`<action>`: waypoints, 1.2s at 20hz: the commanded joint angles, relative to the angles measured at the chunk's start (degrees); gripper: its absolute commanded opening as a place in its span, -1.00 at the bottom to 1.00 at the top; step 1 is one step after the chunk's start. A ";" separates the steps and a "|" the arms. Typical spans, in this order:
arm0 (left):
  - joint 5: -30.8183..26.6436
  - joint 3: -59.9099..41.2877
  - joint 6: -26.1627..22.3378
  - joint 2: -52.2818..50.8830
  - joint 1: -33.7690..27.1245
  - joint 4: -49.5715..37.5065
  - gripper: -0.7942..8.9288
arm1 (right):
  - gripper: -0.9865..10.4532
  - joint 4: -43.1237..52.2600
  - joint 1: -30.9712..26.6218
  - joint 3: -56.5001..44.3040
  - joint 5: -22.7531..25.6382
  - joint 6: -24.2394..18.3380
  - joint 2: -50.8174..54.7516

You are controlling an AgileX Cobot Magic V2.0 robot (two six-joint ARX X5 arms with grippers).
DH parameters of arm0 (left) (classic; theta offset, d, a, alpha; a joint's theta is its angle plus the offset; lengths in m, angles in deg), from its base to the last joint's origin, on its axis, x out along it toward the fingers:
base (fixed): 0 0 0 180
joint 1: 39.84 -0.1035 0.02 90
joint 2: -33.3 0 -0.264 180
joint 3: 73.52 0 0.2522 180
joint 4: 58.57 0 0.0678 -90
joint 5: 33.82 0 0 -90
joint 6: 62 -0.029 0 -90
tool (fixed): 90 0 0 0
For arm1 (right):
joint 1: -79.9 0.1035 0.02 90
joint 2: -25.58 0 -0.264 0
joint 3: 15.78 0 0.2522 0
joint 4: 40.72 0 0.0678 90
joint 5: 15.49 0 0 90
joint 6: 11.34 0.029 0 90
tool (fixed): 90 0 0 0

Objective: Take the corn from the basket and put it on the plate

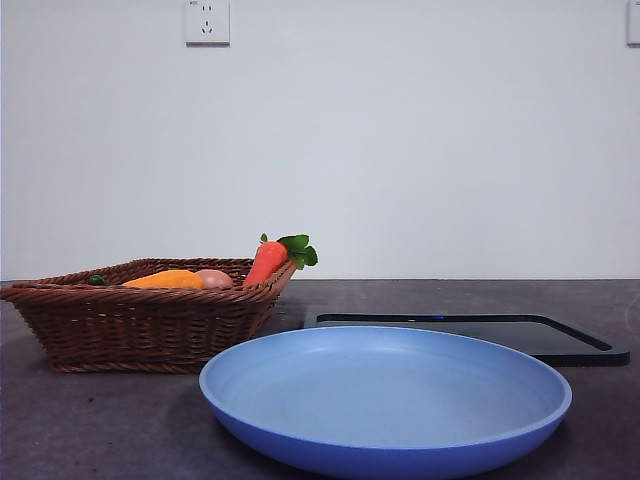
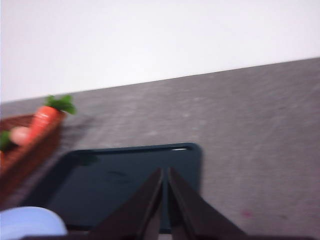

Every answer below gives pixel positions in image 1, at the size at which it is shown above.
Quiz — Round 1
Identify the orange-yellow corn cob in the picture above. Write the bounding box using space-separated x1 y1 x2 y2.
121 269 206 290

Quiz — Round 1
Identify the blue round plate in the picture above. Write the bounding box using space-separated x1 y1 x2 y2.
198 325 573 480

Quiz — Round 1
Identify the brown wicker basket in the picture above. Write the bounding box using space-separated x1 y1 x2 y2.
0 257 300 375

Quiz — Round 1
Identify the orange carrot with green leaves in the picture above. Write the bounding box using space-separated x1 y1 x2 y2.
243 232 320 287

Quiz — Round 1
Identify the brown egg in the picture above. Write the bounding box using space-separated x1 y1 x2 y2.
194 268 235 290

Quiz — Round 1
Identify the black flat tray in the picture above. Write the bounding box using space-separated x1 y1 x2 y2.
302 312 631 368

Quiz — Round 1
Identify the white wall socket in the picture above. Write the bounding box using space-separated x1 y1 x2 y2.
184 0 232 48

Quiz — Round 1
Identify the white wall plate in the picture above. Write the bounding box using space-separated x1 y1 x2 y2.
626 0 640 49

